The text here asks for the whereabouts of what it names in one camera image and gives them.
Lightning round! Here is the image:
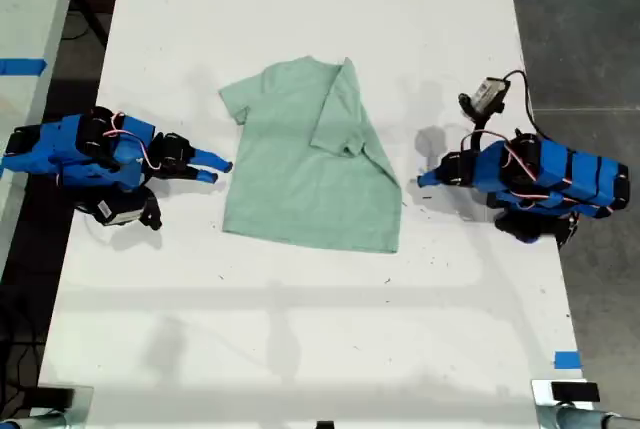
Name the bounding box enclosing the black camera box with label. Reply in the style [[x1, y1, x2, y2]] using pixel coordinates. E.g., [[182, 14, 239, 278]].
[[457, 76, 512, 123], [74, 186, 164, 233]]

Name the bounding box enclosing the black camera cable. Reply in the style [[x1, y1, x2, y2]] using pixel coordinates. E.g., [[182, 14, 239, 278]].
[[501, 69, 552, 141]]

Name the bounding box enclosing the grey metal pipe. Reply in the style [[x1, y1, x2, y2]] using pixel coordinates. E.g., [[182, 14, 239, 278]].
[[537, 406, 640, 429]]

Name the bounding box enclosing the small black box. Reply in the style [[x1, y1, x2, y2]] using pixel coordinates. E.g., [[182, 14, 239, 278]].
[[550, 381, 601, 404], [36, 386, 76, 408]]

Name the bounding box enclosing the black floor cable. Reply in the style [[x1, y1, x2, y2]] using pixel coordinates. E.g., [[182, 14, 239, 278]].
[[0, 293, 42, 393]]

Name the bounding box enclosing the pale green T-shirt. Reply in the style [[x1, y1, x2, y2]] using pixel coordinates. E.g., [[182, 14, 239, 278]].
[[218, 55, 404, 255]]

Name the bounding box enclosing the long blue tape strip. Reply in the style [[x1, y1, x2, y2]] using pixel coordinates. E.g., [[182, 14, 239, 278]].
[[0, 57, 48, 76]]

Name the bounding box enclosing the silver metal bracket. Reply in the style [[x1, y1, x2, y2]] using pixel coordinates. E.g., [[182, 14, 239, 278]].
[[530, 378, 602, 429]]

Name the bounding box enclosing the short blue tape strip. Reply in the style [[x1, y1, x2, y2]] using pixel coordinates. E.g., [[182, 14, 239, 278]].
[[553, 350, 582, 371]]

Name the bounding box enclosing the white side table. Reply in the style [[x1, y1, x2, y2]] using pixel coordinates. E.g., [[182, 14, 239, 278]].
[[0, 0, 84, 263]]

